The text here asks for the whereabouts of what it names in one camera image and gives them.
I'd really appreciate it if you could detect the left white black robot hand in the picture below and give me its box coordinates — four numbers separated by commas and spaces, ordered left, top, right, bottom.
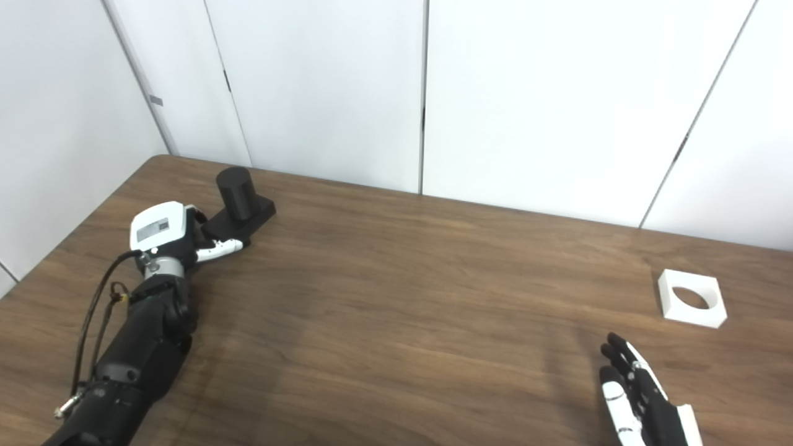
129, 201, 246, 279

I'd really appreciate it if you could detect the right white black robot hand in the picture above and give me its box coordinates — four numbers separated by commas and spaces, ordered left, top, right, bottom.
598, 333, 704, 446

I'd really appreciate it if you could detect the black peg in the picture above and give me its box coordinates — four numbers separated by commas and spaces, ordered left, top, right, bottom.
201, 166, 277, 250

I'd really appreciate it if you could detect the white square piece with hole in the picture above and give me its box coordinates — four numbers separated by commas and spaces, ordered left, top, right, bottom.
657, 269, 728, 329

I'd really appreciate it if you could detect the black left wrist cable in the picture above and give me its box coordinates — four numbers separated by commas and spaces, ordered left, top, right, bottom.
70, 250, 144, 397

